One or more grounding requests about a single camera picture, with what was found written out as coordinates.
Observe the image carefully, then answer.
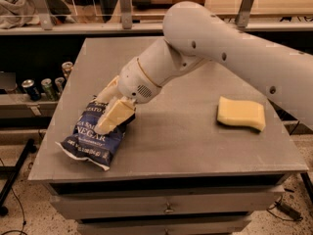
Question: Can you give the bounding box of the dark blue soda can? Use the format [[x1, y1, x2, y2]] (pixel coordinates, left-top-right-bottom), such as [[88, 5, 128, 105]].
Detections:
[[22, 79, 41, 101]]

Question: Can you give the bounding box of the green soda can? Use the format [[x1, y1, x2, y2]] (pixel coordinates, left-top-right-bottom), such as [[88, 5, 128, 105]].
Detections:
[[41, 78, 58, 101]]

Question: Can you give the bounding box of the grey cloth pile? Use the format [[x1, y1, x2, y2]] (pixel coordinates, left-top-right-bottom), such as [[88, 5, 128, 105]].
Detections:
[[0, 0, 39, 29]]

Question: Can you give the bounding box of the blue kettle chip bag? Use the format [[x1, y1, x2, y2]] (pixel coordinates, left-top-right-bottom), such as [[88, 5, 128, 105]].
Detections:
[[57, 99, 135, 171]]

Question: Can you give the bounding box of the upper grey drawer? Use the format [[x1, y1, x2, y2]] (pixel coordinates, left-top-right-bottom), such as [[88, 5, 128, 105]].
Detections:
[[51, 185, 284, 219]]

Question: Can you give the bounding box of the middle metal rail bracket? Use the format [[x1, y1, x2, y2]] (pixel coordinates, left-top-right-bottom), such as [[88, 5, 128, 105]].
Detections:
[[119, 0, 132, 29]]

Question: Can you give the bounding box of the lower grey drawer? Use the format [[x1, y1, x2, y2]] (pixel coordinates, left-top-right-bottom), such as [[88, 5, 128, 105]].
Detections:
[[77, 215, 251, 235]]

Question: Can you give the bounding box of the grey drawer cabinet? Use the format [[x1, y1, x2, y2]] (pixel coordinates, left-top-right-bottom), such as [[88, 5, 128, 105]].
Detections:
[[29, 37, 306, 225]]

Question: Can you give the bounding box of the silver soda can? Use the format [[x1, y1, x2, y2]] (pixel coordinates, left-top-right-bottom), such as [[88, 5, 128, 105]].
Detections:
[[55, 77, 66, 94]]

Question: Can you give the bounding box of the left metal rail bracket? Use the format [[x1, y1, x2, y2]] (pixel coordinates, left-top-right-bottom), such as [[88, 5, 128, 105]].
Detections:
[[33, 0, 53, 30]]

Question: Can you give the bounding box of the black power adapter cable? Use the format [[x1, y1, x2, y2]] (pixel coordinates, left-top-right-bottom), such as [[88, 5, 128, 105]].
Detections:
[[266, 194, 304, 222]]

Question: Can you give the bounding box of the right metal rail bracket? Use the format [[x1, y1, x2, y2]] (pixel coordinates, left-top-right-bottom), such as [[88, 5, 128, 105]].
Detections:
[[235, 0, 254, 27]]

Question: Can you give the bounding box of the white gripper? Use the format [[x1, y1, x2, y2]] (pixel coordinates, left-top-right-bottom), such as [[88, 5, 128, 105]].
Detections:
[[94, 58, 161, 134]]

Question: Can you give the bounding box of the metal rail bracket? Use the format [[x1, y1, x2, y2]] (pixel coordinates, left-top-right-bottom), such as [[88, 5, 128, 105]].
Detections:
[[235, 0, 254, 27], [119, 0, 132, 29], [33, 0, 53, 30]]

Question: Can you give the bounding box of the black stand leg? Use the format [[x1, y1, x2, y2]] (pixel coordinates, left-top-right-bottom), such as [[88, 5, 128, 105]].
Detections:
[[0, 139, 37, 216]]

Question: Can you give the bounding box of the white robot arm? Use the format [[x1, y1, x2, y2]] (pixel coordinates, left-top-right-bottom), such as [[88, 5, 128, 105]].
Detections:
[[95, 2, 313, 134]]

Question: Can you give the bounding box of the yellow sponge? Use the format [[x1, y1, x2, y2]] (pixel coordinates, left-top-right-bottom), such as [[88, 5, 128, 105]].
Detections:
[[217, 97, 266, 131]]

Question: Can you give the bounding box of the striped tan soda can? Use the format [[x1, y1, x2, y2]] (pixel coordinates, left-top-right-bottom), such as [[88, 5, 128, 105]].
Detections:
[[62, 62, 73, 79]]

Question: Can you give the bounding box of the grey drawer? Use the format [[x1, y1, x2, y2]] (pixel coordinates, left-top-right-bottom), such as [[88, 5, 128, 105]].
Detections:
[[51, 185, 284, 219], [77, 215, 251, 235]]

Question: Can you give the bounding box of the black floor cable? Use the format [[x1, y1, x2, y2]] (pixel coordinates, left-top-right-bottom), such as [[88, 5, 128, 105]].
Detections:
[[0, 157, 28, 235]]

